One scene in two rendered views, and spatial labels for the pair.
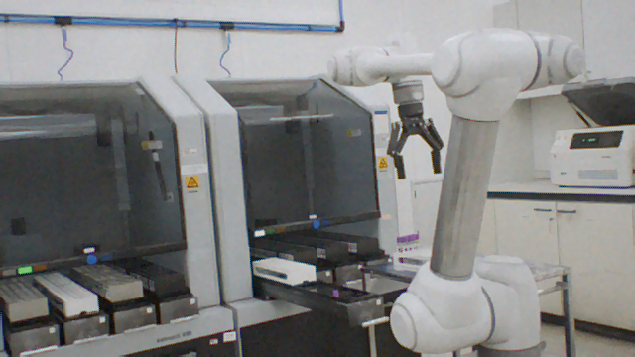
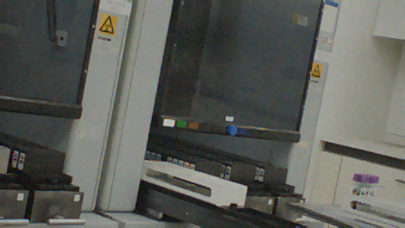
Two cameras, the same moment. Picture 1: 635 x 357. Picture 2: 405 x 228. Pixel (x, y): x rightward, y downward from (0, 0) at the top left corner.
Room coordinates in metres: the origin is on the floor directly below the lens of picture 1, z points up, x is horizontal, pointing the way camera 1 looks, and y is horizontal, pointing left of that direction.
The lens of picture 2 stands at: (0.32, 0.69, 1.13)
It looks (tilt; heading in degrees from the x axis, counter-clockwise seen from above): 3 degrees down; 346
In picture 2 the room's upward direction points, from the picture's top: 11 degrees clockwise
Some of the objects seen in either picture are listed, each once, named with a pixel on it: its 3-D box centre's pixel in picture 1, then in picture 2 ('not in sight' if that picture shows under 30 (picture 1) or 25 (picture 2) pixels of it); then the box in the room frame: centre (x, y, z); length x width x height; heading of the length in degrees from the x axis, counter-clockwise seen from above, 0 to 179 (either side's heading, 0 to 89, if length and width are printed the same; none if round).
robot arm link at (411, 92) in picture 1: (408, 94); not in sight; (1.92, -0.28, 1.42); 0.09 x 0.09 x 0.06
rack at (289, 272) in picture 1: (283, 272); (190, 185); (2.38, 0.16, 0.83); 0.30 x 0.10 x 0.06; 33
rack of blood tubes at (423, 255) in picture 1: (432, 262); (400, 217); (2.26, -0.37, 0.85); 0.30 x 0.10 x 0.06; 36
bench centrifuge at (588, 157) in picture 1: (614, 132); not in sight; (4.06, -1.86, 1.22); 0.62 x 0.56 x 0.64; 121
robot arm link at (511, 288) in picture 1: (502, 298); not in sight; (1.63, -0.44, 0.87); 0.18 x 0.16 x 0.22; 115
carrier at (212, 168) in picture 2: (304, 258); (204, 173); (2.55, 0.08, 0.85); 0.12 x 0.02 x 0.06; 123
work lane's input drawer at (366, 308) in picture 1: (310, 294); (238, 223); (2.23, 0.06, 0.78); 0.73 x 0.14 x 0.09; 33
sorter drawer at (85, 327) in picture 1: (64, 309); not in sight; (2.28, 0.93, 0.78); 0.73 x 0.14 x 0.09; 33
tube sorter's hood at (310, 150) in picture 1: (282, 150); (192, 16); (2.79, 0.14, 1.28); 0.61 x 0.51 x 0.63; 123
